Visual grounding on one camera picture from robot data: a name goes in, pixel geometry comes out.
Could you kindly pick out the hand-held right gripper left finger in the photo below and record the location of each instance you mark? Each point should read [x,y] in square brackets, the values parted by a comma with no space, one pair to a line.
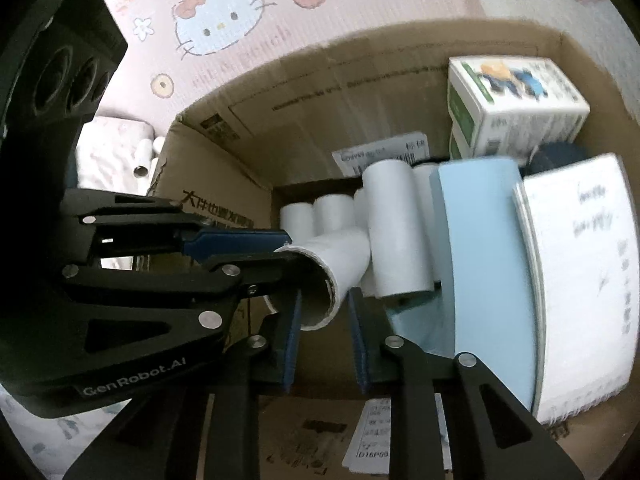
[292,340]

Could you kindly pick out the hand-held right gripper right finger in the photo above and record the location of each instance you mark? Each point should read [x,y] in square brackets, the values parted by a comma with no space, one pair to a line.
[359,340]

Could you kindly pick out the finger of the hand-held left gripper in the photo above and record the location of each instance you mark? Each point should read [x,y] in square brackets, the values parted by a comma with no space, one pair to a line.
[280,272]
[235,241]

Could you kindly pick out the white paper tube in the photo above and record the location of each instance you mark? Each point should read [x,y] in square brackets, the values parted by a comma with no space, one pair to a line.
[159,144]
[142,157]
[340,260]

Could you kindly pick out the pile of white paper tubes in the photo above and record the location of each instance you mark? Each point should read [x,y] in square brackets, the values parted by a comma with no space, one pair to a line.
[397,230]

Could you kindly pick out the cardboard box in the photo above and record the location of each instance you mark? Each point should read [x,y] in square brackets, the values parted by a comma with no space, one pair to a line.
[300,125]

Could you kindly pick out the pink floral pillow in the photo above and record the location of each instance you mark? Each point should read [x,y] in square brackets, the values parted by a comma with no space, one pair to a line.
[105,155]

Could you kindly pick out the light blue book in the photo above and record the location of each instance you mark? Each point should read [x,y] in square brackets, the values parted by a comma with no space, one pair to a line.
[485,270]

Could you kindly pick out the green white carton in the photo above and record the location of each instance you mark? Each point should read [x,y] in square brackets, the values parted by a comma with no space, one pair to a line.
[457,147]
[520,110]

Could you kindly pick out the white notebook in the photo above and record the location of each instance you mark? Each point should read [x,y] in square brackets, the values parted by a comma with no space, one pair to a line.
[575,285]

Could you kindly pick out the pink cartoon printed blanket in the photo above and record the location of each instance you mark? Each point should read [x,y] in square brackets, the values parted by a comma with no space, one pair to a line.
[350,0]

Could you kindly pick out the dark blue object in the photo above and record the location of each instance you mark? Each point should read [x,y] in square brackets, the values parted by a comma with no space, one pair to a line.
[555,157]

